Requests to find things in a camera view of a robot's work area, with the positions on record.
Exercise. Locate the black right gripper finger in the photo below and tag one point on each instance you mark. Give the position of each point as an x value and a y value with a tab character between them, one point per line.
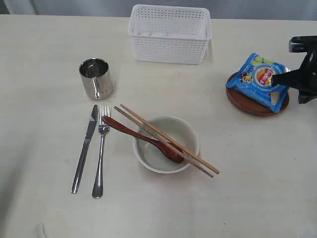
289	79
304	97

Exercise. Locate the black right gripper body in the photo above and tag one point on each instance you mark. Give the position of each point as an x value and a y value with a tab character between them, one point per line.
308	70

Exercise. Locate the blue chips bag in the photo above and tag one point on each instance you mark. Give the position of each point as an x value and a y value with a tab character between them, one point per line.
254	80

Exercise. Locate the brown round plate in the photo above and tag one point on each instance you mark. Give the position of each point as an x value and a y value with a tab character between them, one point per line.
248	105

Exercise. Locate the white perforated plastic basket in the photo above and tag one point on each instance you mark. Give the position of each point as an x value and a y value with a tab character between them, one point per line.
169	34

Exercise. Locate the wooden chopstick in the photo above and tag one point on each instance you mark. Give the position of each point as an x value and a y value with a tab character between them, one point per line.
158	138
168	137

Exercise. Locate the dark red wooden spoon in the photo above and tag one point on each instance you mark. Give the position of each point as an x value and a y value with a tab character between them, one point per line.
169	153

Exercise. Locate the silver fork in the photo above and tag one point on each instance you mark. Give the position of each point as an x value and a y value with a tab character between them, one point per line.
103	130

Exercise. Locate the silver table knife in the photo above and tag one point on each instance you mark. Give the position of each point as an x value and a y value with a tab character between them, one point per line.
89	134

